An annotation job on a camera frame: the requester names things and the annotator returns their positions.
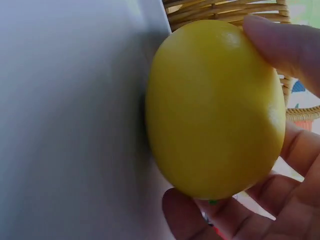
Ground person's right hand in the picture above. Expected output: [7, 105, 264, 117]
[161, 14, 320, 240]

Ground yellow lemon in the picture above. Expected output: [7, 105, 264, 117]
[144, 19, 287, 201]

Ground wicker basket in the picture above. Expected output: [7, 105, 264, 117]
[162, 0, 320, 122]

